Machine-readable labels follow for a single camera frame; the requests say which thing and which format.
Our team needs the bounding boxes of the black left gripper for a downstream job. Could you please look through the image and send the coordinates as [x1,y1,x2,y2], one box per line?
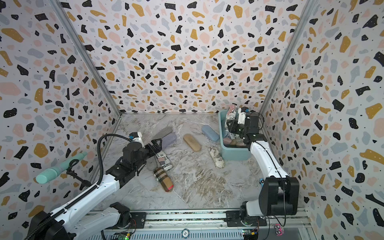
[135,137,164,174]

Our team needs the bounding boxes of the dark grey fabric glasses case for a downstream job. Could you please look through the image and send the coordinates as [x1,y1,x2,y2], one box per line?
[146,158,158,172]

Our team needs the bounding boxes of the small pink hard glasses case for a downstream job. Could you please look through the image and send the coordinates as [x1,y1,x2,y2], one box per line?
[223,137,246,148]

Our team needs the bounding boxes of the tan fabric glasses case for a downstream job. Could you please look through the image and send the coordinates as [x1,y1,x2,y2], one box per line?
[183,134,202,152]

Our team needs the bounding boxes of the newspaper flag glasses case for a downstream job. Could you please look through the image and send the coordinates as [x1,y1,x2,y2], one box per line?
[225,105,237,132]

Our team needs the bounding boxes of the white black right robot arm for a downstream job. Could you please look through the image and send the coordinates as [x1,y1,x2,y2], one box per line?
[226,108,299,219]

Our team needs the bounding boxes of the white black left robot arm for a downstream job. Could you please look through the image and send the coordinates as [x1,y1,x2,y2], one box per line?
[26,139,162,240]

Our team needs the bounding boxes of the long lilac fabric glasses case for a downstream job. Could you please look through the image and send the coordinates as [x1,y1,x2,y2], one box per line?
[162,133,177,150]

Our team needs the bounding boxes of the newspaper print glasses case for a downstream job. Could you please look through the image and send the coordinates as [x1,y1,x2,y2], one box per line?
[156,151,173,171]

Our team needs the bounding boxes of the teal plastic storage box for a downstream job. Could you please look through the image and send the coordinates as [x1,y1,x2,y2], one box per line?
[218,110,252,161]

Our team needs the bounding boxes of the plaid tartan glasses case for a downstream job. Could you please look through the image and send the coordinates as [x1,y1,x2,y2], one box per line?
[154,168,174,193]

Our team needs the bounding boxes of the world map print glasses case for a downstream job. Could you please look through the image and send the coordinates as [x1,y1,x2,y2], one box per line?
[209,146,225,169]

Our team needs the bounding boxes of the light blue fabric glasses case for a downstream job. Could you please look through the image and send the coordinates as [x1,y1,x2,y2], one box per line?
[202,125,220,142]

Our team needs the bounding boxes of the pink toy car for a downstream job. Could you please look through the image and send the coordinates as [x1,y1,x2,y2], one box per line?
[274,224,284,236]

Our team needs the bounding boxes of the mint green handheld microphone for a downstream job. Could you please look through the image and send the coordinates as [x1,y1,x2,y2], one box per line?
[36,153,88,184]

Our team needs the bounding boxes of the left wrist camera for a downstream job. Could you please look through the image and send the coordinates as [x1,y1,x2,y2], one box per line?
[129,132,145,147]

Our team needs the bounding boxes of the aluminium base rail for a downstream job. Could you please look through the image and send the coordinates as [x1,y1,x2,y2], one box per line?
[90,206,316,240]

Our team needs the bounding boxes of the aluminium wall frame strip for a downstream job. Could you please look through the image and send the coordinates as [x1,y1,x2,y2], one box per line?
[47,0,122,116]

